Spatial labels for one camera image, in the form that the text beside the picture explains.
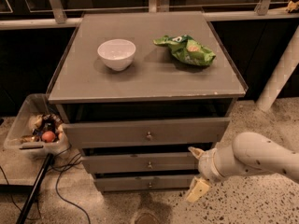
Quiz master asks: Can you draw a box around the red apple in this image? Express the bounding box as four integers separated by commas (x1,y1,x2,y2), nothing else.
42,131,56,143

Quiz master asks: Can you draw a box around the grey top drawer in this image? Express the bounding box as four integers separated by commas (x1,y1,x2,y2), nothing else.
63,118,230,148

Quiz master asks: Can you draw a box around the clear plastic bin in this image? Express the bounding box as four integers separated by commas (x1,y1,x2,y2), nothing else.
4,93,69,159

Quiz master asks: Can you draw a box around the grey drawer cabinet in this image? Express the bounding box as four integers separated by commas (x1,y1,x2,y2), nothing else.
46,11,249,193

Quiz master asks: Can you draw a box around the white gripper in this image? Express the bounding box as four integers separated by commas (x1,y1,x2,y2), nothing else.
186,147,226,203

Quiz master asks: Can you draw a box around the yellow object on railing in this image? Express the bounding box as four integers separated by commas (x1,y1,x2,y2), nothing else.
286,1,299,13

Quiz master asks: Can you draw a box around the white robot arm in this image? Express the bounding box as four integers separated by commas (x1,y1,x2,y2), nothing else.
185,132,299,203

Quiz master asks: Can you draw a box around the grey drawer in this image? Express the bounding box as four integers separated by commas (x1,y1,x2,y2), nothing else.
63,118,230,148
93,174,194,192
82,152,198,174

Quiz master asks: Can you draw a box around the metal railing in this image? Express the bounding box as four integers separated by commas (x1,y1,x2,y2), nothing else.
0,0,298,30

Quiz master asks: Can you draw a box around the black pole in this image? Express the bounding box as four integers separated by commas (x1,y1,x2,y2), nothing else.
16,154,54,224

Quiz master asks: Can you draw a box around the green chip bag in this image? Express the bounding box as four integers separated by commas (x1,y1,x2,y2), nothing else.
153,35,216,66

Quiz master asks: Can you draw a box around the black cable on floor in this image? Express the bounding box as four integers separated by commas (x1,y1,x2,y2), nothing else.
0,144,92,224

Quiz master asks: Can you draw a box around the white diagonal pipe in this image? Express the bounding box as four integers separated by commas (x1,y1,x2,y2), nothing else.
256,27,299,112

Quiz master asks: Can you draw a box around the grey bottom drawer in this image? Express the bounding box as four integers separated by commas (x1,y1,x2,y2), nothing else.
93,174,194,192

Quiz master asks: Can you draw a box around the white ceramic bowl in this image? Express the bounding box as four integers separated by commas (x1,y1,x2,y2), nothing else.
97,39,136,71

